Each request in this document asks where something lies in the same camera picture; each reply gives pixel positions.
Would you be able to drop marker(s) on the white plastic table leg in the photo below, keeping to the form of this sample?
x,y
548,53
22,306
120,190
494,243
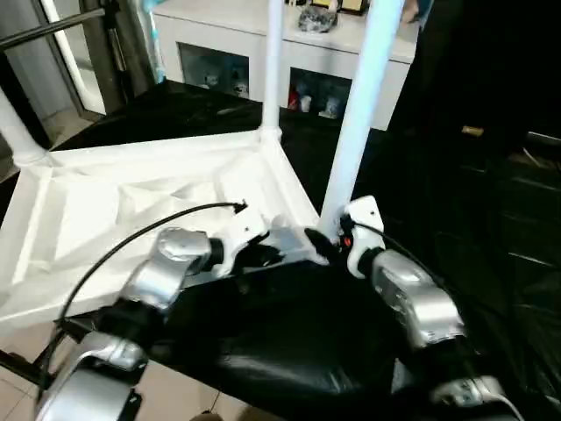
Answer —
x,y
272,66
359,105
17,132

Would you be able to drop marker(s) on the white plastic table top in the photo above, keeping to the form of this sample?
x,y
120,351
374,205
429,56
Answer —
x,y
131,193

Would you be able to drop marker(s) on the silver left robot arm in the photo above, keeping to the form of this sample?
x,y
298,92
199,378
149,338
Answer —
x,y
140,298

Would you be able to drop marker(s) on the black work mat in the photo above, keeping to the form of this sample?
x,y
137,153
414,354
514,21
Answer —
x,y
421,263

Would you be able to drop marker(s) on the red bottle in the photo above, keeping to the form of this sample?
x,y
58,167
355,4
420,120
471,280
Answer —
x,y
294,101

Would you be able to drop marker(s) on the small yellow label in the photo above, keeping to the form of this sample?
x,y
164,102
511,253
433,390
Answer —
x,y
472,132

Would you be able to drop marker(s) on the white glass-door cabinet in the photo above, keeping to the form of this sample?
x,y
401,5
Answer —
x,y
219,44

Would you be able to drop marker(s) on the grey crumpled bundle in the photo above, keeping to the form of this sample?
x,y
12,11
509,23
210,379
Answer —
x,y
317,17

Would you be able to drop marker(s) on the light blue plastic strip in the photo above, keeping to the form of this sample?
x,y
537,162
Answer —
x,y
156,39

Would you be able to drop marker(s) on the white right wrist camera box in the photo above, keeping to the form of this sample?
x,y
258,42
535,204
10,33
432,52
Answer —
x,y
364,224

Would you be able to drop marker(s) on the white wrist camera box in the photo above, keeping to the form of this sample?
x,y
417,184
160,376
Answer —
x,y
364,224
241,232

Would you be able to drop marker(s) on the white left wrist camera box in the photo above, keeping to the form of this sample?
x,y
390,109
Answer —
x,y
241,232

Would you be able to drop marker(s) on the black metal table frame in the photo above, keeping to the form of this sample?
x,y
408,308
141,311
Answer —
x,y
22,368

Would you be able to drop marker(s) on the grey metal rack frame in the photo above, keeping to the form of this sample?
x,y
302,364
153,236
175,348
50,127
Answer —
x,y
61,48

